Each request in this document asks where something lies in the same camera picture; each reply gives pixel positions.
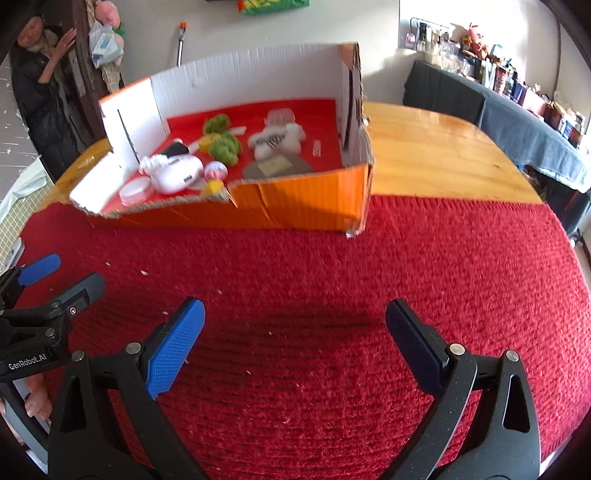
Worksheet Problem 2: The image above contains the white fluffy plush toy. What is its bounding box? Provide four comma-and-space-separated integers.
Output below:
247, 123, 307, 161

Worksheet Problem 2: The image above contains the green plush keychain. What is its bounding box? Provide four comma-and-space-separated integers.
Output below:
200, 114, 242, 167

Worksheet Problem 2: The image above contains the grey rounded case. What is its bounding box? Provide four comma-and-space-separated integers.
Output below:
243, 153, 314, 181

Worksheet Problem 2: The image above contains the person in doorway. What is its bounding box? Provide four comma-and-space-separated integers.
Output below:
10, 15, 84, 181

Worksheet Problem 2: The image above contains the person left hand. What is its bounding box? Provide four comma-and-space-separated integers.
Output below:
25, 374, 53, 420

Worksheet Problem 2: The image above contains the green tote bag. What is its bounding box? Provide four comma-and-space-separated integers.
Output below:
236, 0, 310, 16

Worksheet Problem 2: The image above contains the pink toy camera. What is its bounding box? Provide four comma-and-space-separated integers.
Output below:
148, 154, 204, 195

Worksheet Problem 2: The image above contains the orange white cardboard box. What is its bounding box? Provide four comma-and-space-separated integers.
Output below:
69, 43, 374, 236

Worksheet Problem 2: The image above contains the dark wooden door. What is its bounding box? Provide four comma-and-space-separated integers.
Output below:
58, 0, 110, 141

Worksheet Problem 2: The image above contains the red knitted mat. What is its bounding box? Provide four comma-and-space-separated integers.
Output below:
20, 196, 590, 479

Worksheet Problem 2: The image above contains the plastic bag on door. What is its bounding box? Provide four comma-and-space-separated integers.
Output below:
88, 22, 122, 69

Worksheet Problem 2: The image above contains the grey cloth covered desk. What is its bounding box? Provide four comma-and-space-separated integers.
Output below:
403, 60, 590, 193

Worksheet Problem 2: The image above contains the orange tipped mop stick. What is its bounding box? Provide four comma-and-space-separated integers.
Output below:
176, 22, 187, 67

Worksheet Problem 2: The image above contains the pink plush on door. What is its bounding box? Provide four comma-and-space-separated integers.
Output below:
94, 1, 124, 66

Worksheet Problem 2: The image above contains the yellow round lid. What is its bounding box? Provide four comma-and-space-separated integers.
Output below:
197, 133, 221, 152

